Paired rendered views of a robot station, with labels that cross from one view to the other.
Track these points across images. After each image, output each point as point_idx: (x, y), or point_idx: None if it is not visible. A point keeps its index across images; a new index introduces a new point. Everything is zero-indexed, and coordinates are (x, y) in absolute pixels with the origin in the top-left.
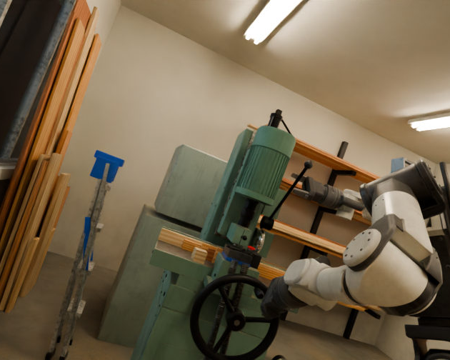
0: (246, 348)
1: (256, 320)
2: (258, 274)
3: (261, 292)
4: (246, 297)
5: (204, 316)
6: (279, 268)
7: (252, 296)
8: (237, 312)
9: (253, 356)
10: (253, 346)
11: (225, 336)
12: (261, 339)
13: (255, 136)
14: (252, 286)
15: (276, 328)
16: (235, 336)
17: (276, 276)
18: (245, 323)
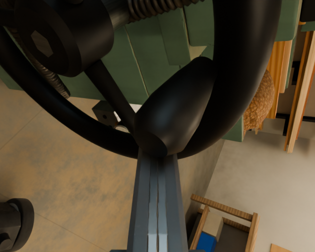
0: (122, 73)
1: (111, 103)
2: (282, 36)
3: (174, 137)
4: (181, 33)
5: None
6: (290, 69)
7: (194, 50)
8: (65, 25)
9: (57, 117)
10: (130, 83)
11: (12, 24)
12: (146, 92)
13: None
14: (214, 39)
15: (132, 158)
16: (121, 46)
17: (272, 71)
18: (70, 76)
